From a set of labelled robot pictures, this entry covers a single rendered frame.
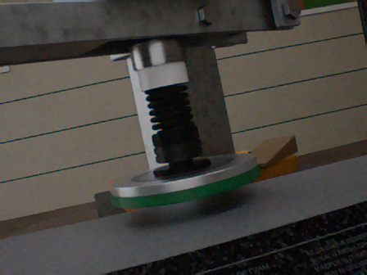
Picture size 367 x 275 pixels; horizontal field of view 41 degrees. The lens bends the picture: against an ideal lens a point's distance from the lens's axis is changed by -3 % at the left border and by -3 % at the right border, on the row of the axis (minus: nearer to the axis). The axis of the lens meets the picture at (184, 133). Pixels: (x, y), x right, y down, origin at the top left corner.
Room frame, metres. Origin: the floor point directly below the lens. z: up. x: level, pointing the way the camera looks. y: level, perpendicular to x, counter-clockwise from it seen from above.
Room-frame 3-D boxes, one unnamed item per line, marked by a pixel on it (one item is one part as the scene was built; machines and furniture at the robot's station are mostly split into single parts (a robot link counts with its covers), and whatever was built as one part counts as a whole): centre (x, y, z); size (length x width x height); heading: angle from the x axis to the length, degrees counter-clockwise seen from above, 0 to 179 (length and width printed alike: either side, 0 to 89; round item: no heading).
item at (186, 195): (0.73, 0.01, 0.88); 0.22 x 0.22 x 0.04
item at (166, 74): (0.73, 0.01, 1.02); 0.07 x 0.07 x 0.04
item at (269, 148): (1.39, -0.21, 0.80); 0.20 x 0.10 x 0.05; 143
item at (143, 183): (0.73, 0.01, 0.88); 0.21 x 0.21 x 0.01
